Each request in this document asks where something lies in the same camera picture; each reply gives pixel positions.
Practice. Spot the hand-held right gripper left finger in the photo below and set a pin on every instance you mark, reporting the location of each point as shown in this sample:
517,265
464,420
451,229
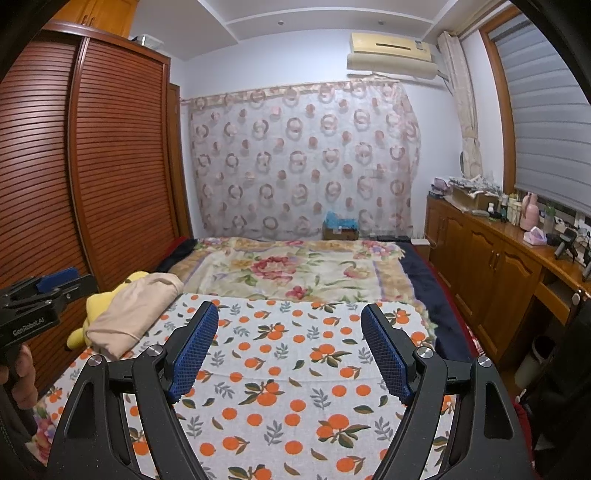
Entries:
194,350

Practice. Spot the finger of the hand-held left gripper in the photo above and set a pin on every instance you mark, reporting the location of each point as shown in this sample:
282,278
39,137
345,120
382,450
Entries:
76,287
57,279

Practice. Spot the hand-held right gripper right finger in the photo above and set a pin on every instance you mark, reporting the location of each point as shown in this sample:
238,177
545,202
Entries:
388,355

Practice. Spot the beige t-shirt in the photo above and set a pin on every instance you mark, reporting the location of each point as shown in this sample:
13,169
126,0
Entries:
134,309

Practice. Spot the person's left forearm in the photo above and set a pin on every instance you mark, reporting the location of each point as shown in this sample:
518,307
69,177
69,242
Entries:
14,438

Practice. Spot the person's left hand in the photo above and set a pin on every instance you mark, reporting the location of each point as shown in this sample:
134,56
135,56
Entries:
25,387

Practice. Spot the yellow plush toy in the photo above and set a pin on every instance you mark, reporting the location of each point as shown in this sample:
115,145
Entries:
96,305

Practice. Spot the orange fruit print bed sheet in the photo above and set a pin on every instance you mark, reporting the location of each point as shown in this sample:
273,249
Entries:
295,369

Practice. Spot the floral blanket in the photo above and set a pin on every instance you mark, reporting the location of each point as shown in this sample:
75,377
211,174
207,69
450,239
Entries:
277,272

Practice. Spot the white power strip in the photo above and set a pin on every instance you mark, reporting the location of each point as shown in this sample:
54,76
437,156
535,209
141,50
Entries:
419,240

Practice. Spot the wooden louvered wardrobe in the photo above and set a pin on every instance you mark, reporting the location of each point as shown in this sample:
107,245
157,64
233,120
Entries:
115,161

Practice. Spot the cardboard box with blue cloth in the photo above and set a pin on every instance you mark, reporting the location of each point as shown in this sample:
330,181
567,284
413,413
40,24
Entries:
340,230

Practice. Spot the wooden sideboard cabinet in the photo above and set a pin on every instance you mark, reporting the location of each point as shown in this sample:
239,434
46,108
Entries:
480,258

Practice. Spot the white trash bin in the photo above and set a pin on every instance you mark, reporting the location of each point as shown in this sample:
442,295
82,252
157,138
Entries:
531,364

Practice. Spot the purple pouch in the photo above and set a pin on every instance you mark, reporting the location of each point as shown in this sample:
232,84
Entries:
438,187

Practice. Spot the open cardboard box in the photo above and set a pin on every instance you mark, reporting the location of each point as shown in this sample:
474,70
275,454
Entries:
471,198

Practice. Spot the person's dark clothing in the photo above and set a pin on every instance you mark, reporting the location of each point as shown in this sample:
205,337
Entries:
568,369

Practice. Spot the pink tissue box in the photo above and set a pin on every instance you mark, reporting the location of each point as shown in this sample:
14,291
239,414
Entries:
535,235

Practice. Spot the row of cosmetic bottles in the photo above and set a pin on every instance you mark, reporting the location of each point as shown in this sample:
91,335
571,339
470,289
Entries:
510,207

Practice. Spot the pink bottle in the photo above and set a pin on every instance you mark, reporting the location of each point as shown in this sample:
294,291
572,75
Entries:
529,210

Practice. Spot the black device on stand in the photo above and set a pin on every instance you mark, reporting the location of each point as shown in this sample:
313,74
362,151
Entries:
564,242

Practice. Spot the green bottle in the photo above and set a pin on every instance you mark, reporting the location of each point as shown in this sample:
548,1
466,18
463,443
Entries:
548,217

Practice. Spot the circle patterned sheer curtain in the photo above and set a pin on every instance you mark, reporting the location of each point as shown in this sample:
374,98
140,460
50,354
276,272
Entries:
300,161

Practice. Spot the clear plastic storage box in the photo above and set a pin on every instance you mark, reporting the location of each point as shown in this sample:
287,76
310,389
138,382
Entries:
152,40

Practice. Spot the tied beige curtain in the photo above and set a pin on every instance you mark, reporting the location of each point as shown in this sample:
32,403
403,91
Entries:
466,106

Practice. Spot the wooden upper cupboard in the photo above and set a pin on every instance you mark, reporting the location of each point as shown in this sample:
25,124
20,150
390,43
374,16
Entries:
106,14

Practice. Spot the beige air conditioner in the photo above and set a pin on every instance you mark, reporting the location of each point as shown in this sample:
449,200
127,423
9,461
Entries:
390,53

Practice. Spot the wooden window frame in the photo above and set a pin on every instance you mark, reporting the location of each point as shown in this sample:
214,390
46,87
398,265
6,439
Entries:
501,101

